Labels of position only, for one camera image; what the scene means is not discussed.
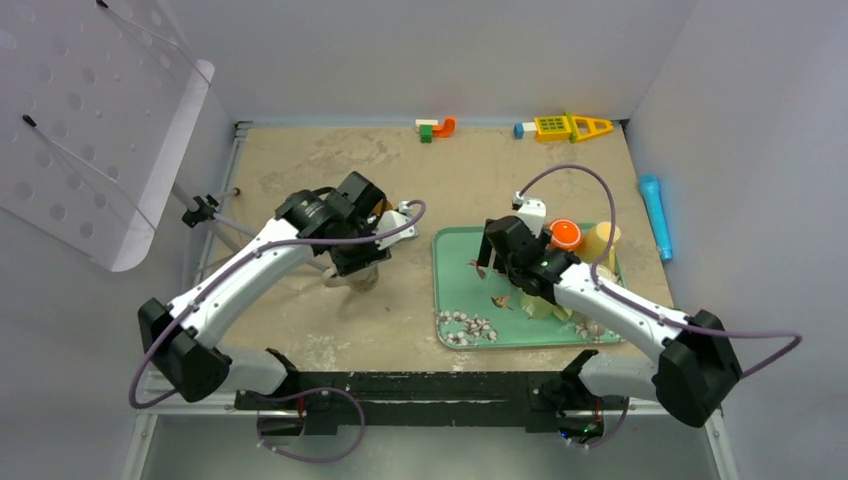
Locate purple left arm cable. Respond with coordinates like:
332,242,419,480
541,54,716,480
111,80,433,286
128,198,428,464

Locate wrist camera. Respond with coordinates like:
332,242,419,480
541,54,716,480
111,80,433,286
376,210,419,250
512,191,547,237

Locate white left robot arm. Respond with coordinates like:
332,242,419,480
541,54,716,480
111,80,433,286
137,172,390,409

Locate pale green faceted mug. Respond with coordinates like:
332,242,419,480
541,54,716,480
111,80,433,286
519,293,573,322

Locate blue white toy block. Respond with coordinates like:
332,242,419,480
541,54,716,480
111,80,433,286
512,121,538,140

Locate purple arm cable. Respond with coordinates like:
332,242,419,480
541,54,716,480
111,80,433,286
128,198,428,464
516,164,803,380

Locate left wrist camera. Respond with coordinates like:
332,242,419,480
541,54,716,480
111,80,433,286
376,210,419,250

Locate white perforated panel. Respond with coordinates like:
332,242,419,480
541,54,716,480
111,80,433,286
1,0,214,272

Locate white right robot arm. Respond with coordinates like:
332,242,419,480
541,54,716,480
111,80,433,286
481,215,743,427

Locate yellow toy phone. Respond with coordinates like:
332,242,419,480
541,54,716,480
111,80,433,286
534,112,614,144

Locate orange green toy blocks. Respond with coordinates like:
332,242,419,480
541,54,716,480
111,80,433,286
414,116,457,144

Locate green floral serving tray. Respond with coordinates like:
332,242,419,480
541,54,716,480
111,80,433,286
432,226,623,349

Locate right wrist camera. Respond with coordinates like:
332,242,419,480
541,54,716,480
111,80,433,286
512,191,547,237

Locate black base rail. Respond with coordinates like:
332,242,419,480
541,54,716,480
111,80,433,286
234,371,625,435

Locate yellow mug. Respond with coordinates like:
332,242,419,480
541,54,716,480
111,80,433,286
576,221,621,270

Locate cream floral mug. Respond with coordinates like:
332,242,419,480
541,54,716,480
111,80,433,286
322,265,379,293

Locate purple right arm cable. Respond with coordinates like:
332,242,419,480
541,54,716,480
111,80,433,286
516,164,803,380

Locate blue toy microphone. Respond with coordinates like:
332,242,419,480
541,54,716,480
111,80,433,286
638,174,673,263

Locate orange mug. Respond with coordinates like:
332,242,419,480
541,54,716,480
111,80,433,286
548,218,583,252

